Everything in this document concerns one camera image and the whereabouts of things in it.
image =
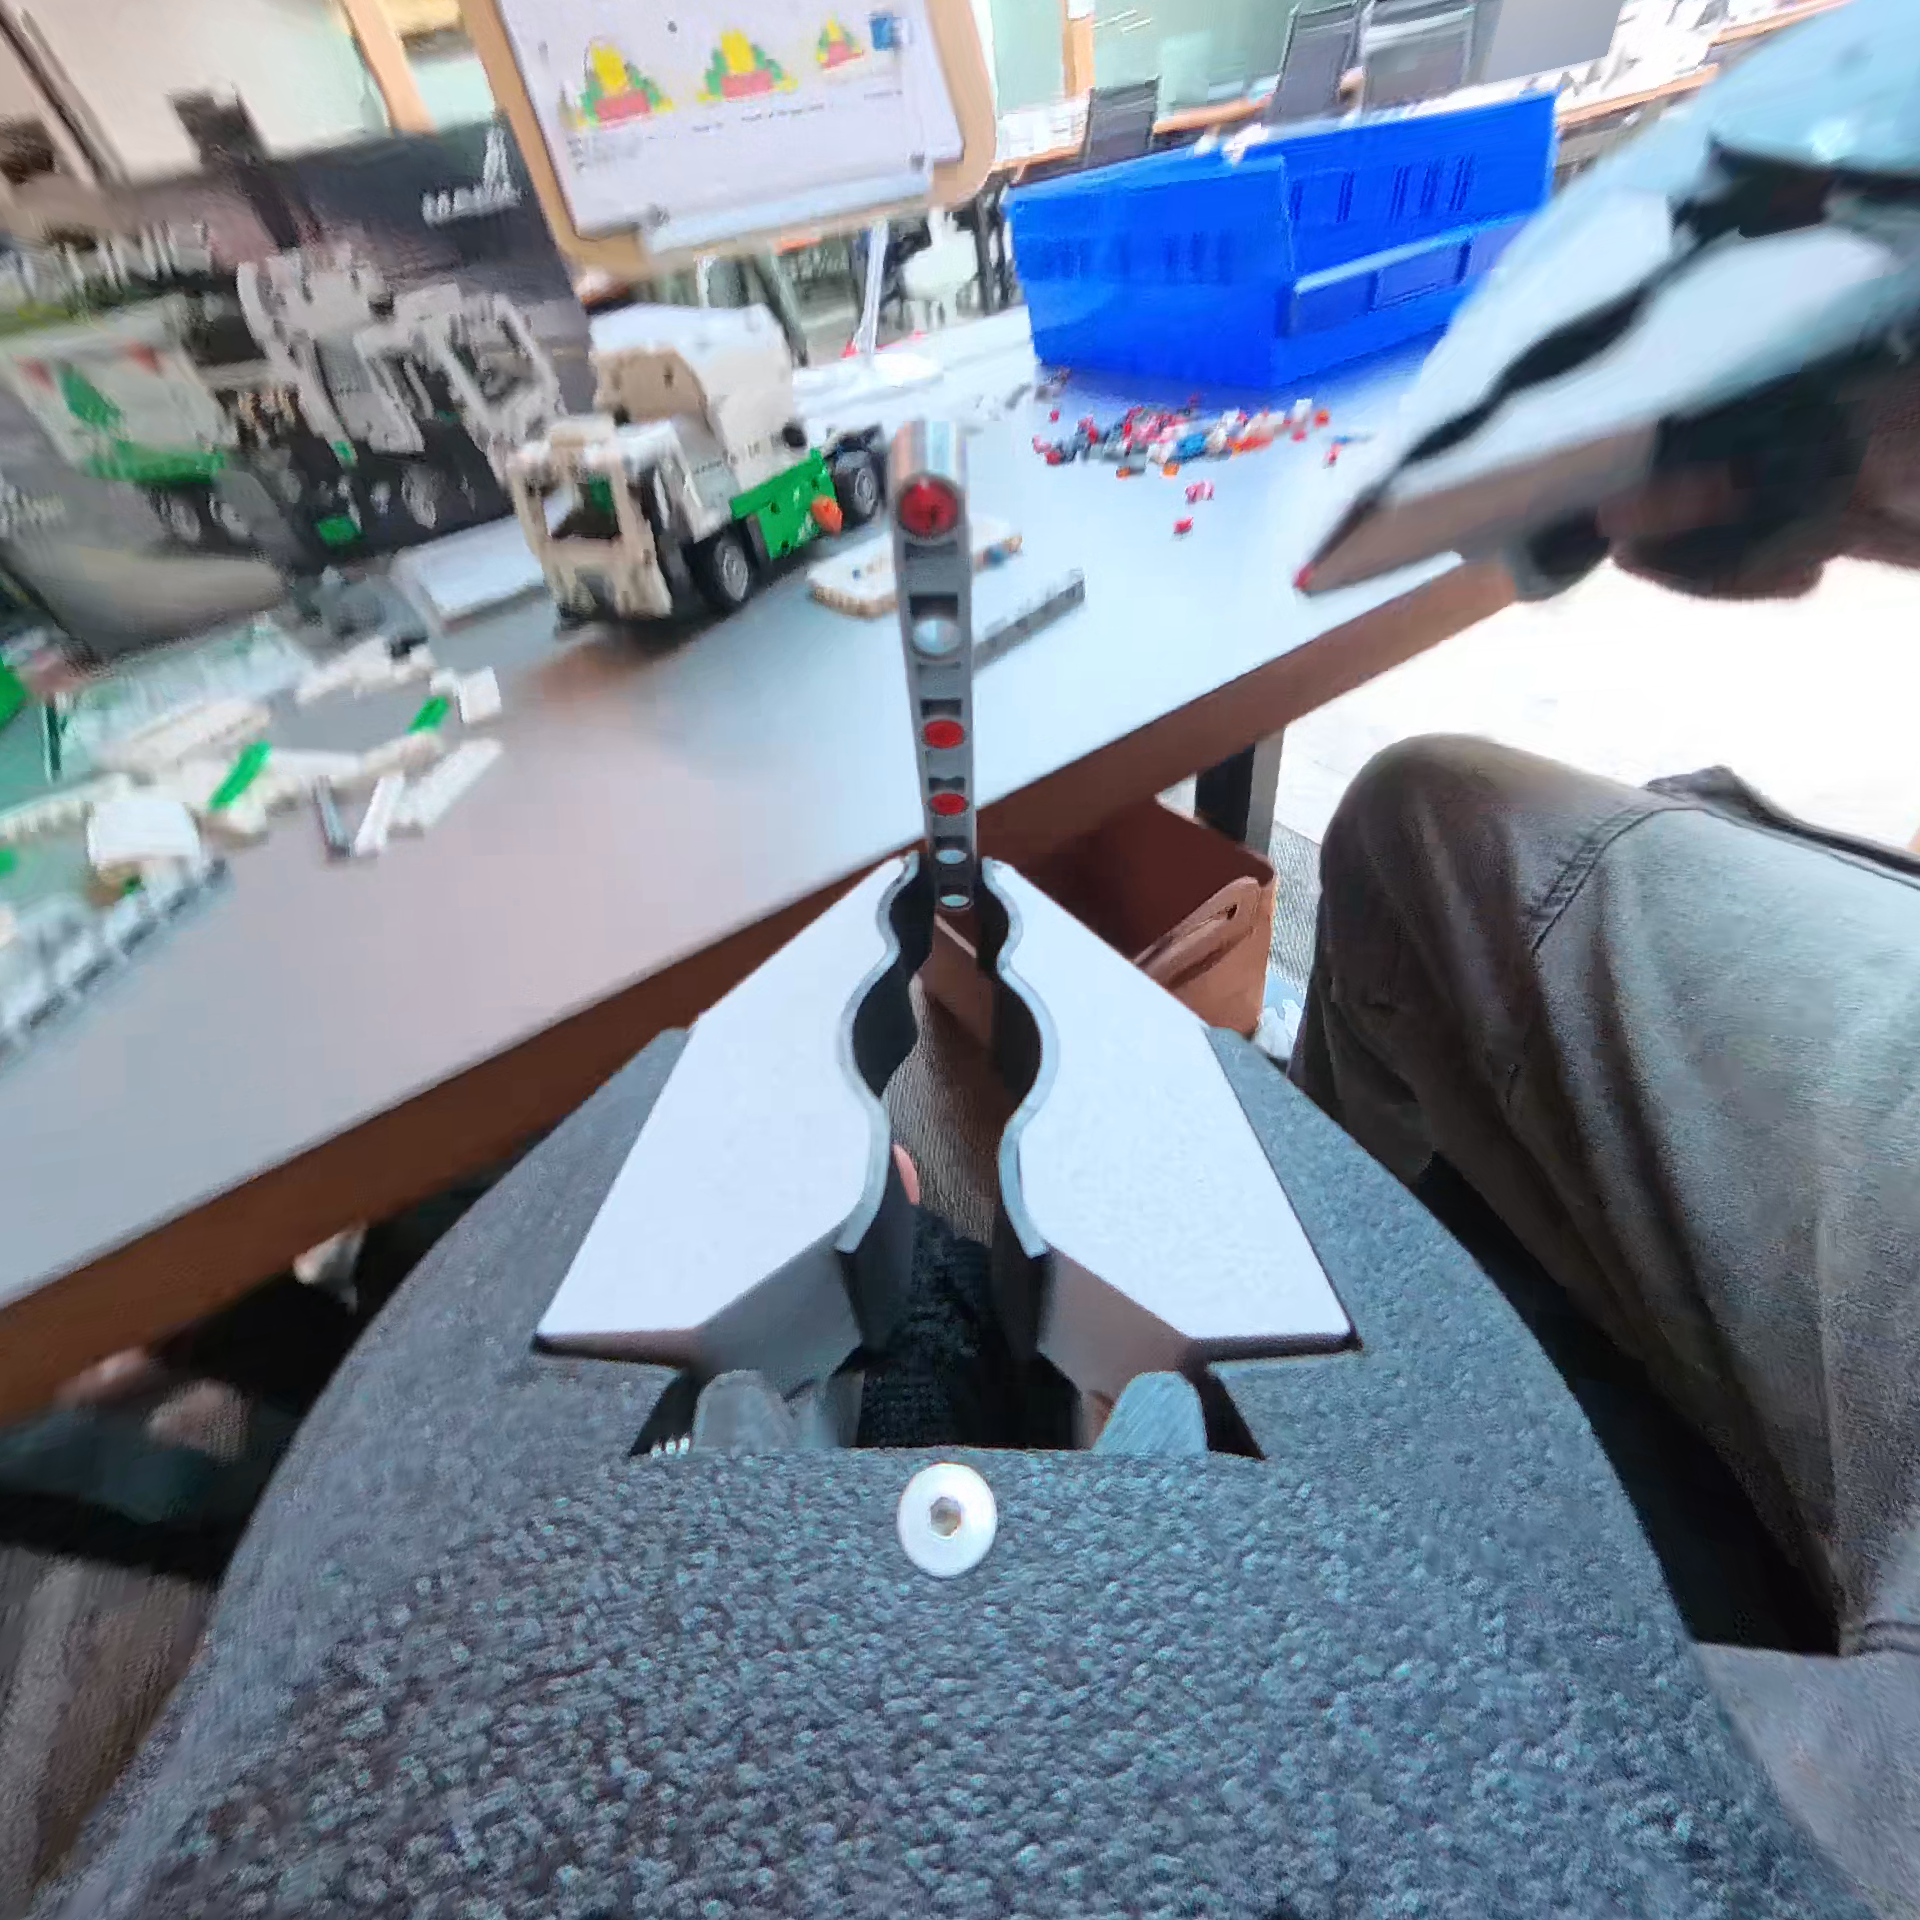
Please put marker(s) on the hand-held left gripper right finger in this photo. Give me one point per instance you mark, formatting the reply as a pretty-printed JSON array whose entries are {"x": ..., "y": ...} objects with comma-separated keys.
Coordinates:
[{"x": 1162, "y": 1184}]

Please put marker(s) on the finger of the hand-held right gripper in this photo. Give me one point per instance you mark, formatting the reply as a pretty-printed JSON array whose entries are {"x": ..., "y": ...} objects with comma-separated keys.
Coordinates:
[
  {"x": 1500, "y": 487},
  {"x": 1651, "y": 194}
]

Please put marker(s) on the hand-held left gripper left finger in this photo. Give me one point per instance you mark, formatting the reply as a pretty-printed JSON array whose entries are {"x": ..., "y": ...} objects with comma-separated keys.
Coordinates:
[{"x": 720, "y": 1184}]

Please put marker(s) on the grey lego beam red pins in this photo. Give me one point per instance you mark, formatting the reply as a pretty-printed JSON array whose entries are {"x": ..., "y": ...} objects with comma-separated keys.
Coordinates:
[{"x": 934, "y": 674}]

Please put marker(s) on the pile of small coloured lego pieces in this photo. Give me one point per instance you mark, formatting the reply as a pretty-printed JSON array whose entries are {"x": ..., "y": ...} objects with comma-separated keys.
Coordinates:
[{"x": 1184, "y": 435}]

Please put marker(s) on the plain grey lego beam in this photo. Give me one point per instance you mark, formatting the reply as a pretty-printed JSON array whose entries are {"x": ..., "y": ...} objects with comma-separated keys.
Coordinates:
[{"x": 1036, "y": 608}]

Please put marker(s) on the white lego panel tan edge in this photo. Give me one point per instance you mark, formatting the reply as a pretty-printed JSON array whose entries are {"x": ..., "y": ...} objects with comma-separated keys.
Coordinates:
[{"x": 863, "y": 578}]

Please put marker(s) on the light grey lego plate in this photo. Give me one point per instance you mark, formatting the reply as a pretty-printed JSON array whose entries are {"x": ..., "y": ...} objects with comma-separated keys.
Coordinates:
[{"x": 474, "y": 578}]

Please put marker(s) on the pile of white lego pieces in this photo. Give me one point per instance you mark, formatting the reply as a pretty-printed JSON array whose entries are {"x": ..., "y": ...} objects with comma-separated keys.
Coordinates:
[{"x": 182, "y": 795}]

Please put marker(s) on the white lego truck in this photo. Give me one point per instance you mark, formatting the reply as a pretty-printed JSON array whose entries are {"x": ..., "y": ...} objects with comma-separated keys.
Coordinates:
[{"x": 692, "y": 451}]

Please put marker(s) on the dark lego set box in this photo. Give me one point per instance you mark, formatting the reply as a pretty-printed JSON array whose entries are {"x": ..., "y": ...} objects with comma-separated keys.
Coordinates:
[{"x": 376, "y": 225}]

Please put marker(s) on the person's right hand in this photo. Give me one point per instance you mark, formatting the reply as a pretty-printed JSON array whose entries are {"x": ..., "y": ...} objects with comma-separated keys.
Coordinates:
[{"x": 1741, "y": 546}]

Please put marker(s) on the brown bag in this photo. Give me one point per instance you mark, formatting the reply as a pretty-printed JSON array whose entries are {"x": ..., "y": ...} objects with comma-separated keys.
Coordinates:
[{"x": 1184, "y": 914}]

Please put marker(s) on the black office chair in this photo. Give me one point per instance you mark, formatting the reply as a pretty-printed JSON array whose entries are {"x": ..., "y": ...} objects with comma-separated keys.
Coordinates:
[
  {"x": 1312, "y": 60},
  {"x": 1118, "y": 124},
  {"x": 1418, "y": 48}
]

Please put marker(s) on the blue plastic bin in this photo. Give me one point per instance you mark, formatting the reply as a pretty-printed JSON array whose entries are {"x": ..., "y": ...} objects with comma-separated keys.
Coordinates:
[{"x": 1276, "y": 240}]

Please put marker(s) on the black table leg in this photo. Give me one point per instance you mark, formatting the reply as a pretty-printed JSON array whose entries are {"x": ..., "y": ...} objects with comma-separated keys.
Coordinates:
[{"x": 1245, "y": 787}]

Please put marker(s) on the person's leg in grey pants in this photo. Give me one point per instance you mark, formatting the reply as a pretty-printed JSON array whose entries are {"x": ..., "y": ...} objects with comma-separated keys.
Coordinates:
[{"x": 1651, "y": 1050}]

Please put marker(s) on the wooden framed instruction board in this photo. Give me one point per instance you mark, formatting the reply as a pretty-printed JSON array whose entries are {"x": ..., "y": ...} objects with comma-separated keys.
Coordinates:
[{"x": 720, "y": 119}]

